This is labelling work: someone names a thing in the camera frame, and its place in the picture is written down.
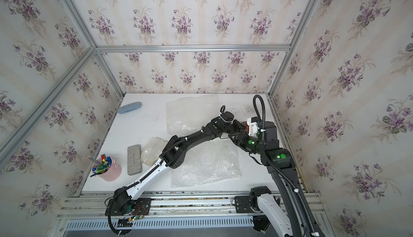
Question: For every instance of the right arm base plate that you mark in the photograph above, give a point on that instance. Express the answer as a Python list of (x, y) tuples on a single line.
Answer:
[(245, 204)]

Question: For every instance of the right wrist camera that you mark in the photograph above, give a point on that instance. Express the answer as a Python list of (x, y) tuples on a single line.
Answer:
[(254, 129)]

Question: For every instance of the pink pen cup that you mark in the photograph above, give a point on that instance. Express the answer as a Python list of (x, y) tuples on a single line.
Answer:
[(105, 168)]

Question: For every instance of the grey flat block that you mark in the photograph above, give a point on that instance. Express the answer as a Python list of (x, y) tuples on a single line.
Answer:
[(134, 165)]

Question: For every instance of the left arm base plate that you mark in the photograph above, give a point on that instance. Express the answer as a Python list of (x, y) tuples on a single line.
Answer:
[(139, 208)]

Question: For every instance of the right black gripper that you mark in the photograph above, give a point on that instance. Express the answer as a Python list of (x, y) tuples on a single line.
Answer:
[(241, 138)]

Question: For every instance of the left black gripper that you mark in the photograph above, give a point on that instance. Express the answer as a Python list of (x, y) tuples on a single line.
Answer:
[(238, 125)]

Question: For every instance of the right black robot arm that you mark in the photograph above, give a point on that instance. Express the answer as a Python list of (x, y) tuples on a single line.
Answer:
[(295, 218)]

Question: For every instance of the aluminium front rail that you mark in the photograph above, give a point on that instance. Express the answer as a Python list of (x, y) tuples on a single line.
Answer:
[(90, 205)]

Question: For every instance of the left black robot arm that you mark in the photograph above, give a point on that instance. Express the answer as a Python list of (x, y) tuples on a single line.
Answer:
[(171, 157)]

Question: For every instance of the white vented panel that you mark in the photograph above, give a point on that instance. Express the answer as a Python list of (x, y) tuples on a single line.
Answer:
[(161, 223)]

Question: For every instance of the red floral dinner plate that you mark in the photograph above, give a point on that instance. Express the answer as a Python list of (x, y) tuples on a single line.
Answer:
[(246, 126)]

